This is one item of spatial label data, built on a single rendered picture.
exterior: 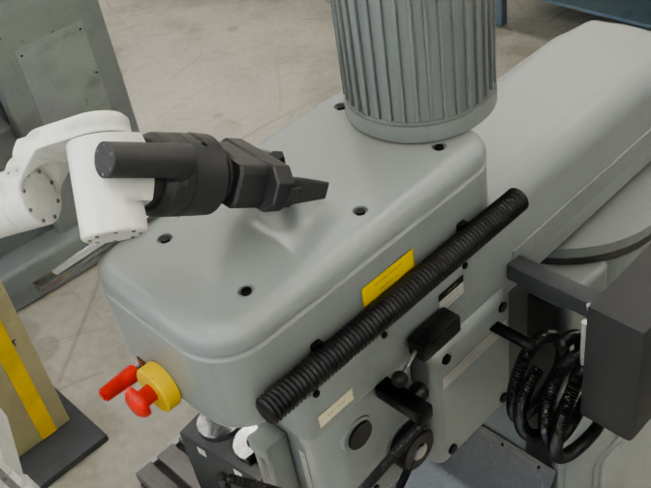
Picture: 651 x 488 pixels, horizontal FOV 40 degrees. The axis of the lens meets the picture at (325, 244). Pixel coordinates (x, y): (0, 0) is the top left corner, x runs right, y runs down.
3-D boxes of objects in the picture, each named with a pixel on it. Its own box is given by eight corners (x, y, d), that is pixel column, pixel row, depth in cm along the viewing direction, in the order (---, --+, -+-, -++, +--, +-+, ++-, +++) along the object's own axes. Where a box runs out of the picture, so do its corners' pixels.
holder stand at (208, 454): (275, 535, 182) (258, 477, 169) (199, 486, 194) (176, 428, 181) (312, 492, 189) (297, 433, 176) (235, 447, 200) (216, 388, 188)
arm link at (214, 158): (216, 194, 108) (131, 196, 100) (234, 117, 105) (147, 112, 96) (283, 236, 100) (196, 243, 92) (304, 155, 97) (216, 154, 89)
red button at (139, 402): (145, 427, 102) (136, 405, 100) (125, 410, 105) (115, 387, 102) (169, 410, 104) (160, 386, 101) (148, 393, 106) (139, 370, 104)
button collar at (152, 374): (173, 421, 104) (161, 386, 100) (143, 396, 107) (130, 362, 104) (187, 411, 105) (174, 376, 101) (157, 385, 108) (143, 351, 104)
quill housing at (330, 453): (351, 563, 133) (321, 427, 113) (260, 487, 146) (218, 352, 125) (433, 478, 142) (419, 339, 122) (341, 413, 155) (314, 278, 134)
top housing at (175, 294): (243, 455, 99) (212, 356, 88) (109, 348, 114) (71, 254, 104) (502, 231, 121) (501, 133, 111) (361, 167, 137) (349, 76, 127)
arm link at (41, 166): (156, 201, 90) (46, 231, 95) (140, 115, 91) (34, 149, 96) (119, 196, 84) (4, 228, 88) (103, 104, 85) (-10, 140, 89)
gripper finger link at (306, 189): (320, 200, 104) (280, 202, 100) (326, 175, 103) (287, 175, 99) (328, 206, 103) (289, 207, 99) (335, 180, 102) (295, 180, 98)
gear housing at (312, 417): (312, 452, 110) (300, 399, 104) (190, 360, 125) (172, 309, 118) (481, 299, 126) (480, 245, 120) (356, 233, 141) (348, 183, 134)
